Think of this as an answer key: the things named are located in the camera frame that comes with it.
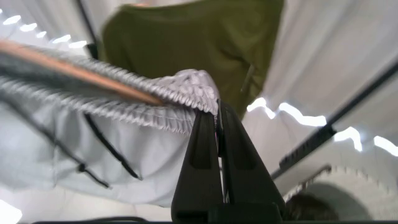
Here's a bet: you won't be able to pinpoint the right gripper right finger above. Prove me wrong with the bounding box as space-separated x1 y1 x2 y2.
217 99 286 223

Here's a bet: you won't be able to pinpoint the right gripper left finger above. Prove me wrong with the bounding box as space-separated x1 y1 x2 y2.
170 110 224 223

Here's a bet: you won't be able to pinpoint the pale grey shorts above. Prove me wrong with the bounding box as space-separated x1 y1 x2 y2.
0 46 220 208

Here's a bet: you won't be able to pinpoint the green long-sleeved shirt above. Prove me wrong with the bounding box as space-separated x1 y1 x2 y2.
101 0 284 119

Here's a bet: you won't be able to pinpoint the pink clothes hanger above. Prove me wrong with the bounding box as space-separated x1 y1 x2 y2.
0 39 164 106

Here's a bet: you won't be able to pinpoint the black clothes rack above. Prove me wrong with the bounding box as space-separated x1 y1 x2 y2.
76 0 398 180

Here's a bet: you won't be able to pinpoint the white laundry basket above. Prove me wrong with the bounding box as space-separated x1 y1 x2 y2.
281 164 398 222

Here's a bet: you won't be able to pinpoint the white curtain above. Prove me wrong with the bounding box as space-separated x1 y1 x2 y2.
0 0 398 131

